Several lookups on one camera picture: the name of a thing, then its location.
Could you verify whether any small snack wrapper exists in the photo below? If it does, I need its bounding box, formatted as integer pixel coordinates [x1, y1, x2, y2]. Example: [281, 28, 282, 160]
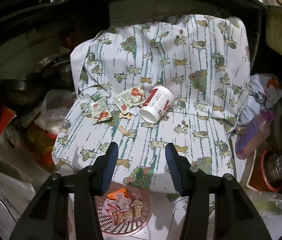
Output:
[90, 97, 112, 125]

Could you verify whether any white red paper cup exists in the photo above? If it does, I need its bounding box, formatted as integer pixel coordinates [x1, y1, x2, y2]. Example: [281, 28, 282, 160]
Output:
[139, 85, 175, 124]

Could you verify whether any silver chicken wing snack wrapper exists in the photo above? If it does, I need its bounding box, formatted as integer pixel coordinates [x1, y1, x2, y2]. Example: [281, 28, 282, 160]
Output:
[112, 85, 146, 115]

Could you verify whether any crumpled trash in basket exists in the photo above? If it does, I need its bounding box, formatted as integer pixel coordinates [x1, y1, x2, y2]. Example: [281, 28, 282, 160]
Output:
[101, 188, 144, 226]

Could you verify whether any red plastic bucket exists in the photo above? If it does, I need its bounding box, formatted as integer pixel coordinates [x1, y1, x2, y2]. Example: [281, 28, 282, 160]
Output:
[248, 150, 282, 193]

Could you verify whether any pink plastic waste basket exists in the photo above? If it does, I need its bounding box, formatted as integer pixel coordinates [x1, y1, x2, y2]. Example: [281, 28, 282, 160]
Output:
[95, 183, 153, 237]

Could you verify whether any purple plastic bottle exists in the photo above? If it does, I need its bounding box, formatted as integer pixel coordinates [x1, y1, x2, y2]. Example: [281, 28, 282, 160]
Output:
[235, 110, 274, 160]

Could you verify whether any clear plastic bag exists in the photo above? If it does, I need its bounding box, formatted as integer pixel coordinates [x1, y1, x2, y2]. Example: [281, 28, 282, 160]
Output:
[34, 89, 76, 135]

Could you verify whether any white blue plastic bag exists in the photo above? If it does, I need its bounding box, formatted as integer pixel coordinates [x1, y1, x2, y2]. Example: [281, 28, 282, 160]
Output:
[237, 74, 282, 127]

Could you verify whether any cartoon print cloth cover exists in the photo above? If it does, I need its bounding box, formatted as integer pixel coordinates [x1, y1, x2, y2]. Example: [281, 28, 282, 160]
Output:
[52, 15, 250, 193]

